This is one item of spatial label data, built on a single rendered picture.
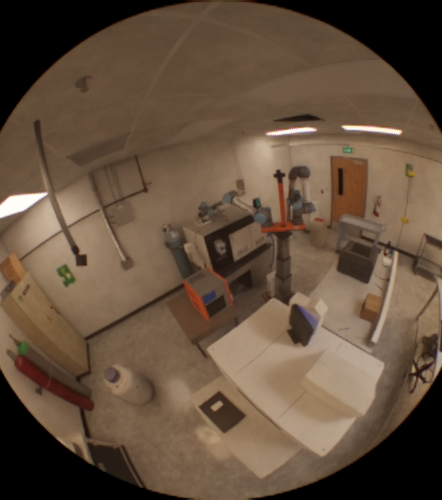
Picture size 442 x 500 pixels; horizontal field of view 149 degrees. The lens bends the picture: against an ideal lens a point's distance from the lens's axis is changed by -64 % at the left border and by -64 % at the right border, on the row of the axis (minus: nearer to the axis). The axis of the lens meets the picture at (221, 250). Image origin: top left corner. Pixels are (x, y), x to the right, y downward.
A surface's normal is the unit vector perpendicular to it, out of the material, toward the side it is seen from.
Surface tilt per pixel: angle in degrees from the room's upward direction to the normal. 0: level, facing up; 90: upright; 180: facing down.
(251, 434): 0
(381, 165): 90
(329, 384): 0
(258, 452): 0
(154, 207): 90
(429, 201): 90
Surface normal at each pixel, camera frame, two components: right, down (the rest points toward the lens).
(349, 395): -0.20, -0.84
